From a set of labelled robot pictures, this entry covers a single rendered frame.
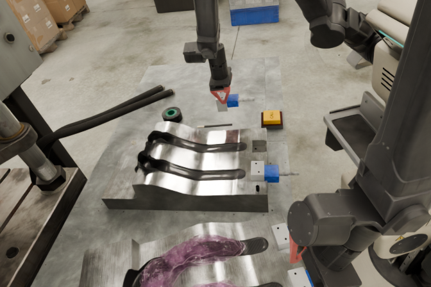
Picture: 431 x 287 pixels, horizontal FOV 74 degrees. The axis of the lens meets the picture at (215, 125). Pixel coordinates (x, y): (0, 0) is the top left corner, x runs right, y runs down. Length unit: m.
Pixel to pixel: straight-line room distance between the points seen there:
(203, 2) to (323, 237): 0.54
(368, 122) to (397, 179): 0.43
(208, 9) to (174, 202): 0.53
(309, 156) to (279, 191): 1.19
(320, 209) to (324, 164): 1.66
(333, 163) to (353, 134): 1.32
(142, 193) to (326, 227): 0.59
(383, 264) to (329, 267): 0.96
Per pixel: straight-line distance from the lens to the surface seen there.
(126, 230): 0.94
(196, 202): 0.86
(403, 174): 0.36
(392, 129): 0.34
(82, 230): 1.01
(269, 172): 0.82
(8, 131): 1.05
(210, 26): 0.78
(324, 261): 0.50
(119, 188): 0.96
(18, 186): 1.31
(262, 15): 3.87
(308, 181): 1.95
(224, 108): 1.02
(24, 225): 1.17
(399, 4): 0.61
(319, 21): 0.71
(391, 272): 1.45
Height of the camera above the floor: 1.55
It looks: 41 degrees down
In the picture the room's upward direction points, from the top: 11 degrees counter-clockwise
